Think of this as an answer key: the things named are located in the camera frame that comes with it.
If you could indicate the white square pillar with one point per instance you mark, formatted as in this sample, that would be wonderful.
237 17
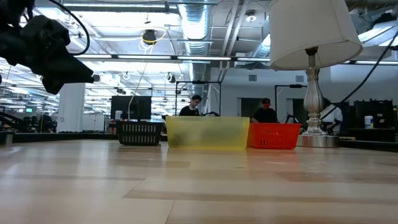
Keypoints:
71 109

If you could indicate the silver ceiling air duct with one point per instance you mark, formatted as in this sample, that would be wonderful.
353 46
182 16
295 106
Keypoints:
195 25

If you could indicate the red slotted plastic basket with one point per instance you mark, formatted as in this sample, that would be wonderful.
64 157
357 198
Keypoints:
273 135

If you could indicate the yellow translucent plastic bin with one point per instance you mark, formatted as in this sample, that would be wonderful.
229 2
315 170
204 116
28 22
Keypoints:
208 133

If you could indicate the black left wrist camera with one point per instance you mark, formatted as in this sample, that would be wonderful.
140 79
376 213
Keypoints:
46 29

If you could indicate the black ceiling-hung device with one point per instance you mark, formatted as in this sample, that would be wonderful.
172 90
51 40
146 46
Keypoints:
149 36

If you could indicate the silver table lamp base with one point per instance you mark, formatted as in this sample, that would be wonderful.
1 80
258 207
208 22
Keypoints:
313 93

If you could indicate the white fabric lamp shade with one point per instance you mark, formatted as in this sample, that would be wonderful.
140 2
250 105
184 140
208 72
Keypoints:
311 31

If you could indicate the black slotted plastic basket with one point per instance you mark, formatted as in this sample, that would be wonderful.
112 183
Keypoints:
140 133

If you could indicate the long ceiling light fixture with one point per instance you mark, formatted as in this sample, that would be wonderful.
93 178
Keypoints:
186 58

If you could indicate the white wipes canister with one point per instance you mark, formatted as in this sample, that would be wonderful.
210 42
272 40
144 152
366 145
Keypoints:
118 115
368 122

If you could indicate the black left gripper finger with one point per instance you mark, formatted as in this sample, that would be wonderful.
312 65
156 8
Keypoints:
68 73

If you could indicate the person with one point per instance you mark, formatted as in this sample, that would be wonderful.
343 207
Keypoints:
46 123
334 116
29 122
190 110
265 115

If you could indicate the black computer monitor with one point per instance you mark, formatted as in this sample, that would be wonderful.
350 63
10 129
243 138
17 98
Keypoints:
124 107

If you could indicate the black equipment rack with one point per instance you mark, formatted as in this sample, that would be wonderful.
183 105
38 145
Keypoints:
379 113

